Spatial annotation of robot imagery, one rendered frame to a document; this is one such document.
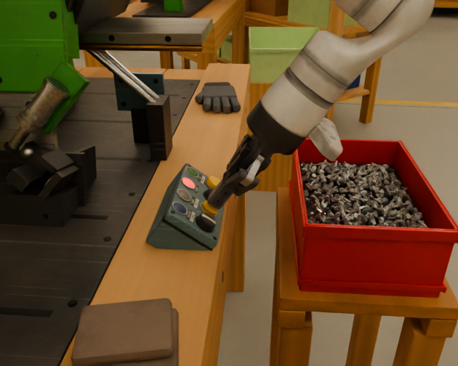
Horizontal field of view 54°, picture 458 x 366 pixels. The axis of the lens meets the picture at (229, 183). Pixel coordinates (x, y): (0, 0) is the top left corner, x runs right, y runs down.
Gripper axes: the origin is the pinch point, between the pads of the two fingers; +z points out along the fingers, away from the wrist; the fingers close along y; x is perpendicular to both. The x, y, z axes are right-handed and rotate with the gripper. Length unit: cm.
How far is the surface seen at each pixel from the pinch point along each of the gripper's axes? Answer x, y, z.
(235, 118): 2.3, -44.2, 5.0
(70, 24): -30.9, -14.4, -2.6
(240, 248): 41, -86, 61
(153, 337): -2.1, 23.6, 4.3
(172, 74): -16, -88, 20
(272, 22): 21, -305, 16
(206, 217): -0.5, 3.7, 2.1
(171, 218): -4.5, 5.8, 3.7
